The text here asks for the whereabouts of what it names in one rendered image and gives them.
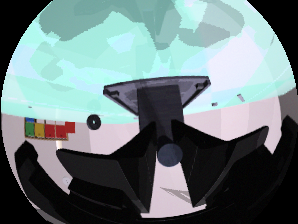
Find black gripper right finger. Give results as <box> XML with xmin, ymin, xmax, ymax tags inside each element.
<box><xmin>172</xmin><ymin>120</ymin><xmax>269</xmax><ymax>208</ymax></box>

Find grey rod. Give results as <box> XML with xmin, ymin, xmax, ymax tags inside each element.
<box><xmin>237</xmin><ymin>93</ymin><xmax>245</xmax><ymax>101</ymax></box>

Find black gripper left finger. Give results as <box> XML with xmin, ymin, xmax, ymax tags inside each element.
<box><xmin>56</xmin><ymin>121</ymin><xmax>157</xmax><ymax>213</ymax></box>

